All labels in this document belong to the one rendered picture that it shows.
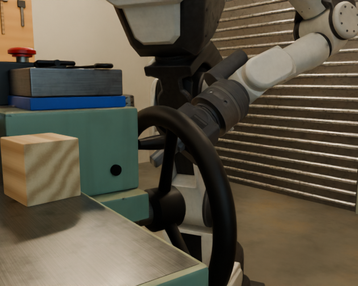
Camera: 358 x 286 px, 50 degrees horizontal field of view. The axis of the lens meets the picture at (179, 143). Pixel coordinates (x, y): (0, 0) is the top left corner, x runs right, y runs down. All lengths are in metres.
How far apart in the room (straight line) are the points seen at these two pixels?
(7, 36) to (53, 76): 3.59
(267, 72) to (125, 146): 0.40
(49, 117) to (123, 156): 0.09
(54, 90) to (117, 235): 0.20
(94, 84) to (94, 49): 3.97
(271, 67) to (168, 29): 0.27
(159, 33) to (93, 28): 3.49
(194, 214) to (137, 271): 0.97
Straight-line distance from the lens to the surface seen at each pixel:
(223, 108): 0.68
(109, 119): 0.40
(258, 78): 0.73
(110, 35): 4.50
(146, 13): 0.92
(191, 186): 1.11
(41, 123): 0.38
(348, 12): 0.92
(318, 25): 0.92
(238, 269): 1.47
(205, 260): 1.23
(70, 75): 0.40
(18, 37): 4.01
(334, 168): 3.28
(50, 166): 0.29
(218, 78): 0.74
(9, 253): 0.22
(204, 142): 0.45
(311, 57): 0.86
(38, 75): 0.39
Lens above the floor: 0.99
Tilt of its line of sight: 9 degrees down
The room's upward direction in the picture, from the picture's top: straight up
